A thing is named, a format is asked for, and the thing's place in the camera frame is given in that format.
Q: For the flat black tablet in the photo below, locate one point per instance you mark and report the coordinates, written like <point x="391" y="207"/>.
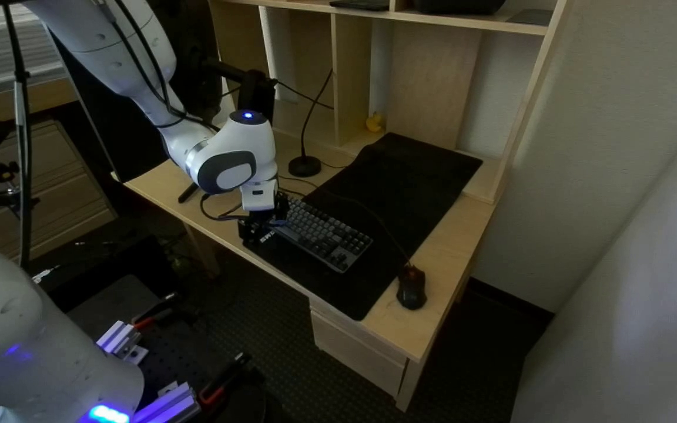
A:
<point x="359" y="4"/>

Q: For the yellow rubber duck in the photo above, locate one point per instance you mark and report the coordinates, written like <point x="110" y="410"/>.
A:
<point x="374" y="122"/>

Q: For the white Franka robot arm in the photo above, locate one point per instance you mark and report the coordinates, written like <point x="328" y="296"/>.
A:
<point x="221" y="155"/>

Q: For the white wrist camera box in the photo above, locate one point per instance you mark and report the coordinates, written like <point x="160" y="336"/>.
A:
<point x="259" y="196"/>

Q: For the wooden side cabinet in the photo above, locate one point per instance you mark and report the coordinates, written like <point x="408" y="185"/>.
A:
<point x="57" y="196"/>

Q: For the light wooden shelf hutch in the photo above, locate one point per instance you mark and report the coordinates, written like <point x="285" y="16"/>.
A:
<point x="433" y="86"/>

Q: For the black computer mouse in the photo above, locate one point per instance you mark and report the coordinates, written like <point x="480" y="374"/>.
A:
<point x="412" y="287"/>

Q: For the black desk mat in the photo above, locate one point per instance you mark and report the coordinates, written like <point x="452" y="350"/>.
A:
<point x="401" y="196"/>

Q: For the light wooden desk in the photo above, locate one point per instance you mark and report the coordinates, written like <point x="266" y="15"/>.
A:
<point x="198" y="215"/>

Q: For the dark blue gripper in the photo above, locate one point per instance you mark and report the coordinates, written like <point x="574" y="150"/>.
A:
<point x="268" y="220"/>

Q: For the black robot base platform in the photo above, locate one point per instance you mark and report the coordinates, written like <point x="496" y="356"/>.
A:
<point x="198" y="344"/>

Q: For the grey mechanical keyboard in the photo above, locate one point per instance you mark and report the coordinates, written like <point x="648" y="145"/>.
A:
<point x="328" y="236"/>

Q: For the black hard case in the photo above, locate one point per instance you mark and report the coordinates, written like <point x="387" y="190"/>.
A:
<point x="458" y="5"/>

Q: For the black tripod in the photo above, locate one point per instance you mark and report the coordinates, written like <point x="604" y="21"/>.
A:
<point x="25" y="155"/>

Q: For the black gooseneck microphone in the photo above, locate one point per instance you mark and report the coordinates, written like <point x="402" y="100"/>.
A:
<point x="307" y="166"/>

